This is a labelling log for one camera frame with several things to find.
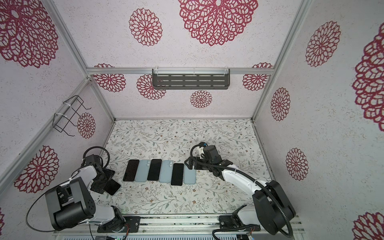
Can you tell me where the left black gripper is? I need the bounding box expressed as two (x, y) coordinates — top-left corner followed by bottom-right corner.
(91, 168), (115, 193)

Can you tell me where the pale blue case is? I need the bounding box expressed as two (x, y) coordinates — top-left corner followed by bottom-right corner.
(135, 160), (151, 183)
(183, 168), (197, 185)

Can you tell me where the bare black phone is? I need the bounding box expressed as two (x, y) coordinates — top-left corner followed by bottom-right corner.
(123, 160), (140, 182)
(147, 159), (162, 181)
(171, 163), (184, 186)

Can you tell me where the light blue phone case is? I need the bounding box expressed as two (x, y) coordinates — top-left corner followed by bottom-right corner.
(159, 160), (174, 184)

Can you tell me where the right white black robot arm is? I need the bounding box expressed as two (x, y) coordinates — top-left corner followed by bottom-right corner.
(185, 142), (296, 239)

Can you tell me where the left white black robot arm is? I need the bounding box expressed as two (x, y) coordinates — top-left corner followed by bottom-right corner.
(45, 155), (127, 233)

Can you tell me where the black phone near left base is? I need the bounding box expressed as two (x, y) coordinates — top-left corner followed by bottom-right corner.
(104, 179), (121, 196)

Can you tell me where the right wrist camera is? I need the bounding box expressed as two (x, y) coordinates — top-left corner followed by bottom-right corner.
(198, 142), (208, 159)

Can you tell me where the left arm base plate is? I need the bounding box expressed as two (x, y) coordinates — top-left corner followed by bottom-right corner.
(97, 216), (141, 233)

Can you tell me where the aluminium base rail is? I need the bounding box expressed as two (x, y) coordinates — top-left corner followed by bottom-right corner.
(52, 214), (306, 239)

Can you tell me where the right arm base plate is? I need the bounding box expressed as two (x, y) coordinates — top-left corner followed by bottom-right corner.
(219, 215), (261, 232)

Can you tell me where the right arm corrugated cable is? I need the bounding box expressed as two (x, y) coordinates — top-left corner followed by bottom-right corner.
(189, 143), (294, 240)

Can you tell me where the black wire wall rack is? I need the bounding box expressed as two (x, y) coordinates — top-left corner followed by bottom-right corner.
(52, 95), (91, 137)

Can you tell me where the dark grey wall shelf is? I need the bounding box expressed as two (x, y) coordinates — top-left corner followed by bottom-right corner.
(152, 69), (231, 90)

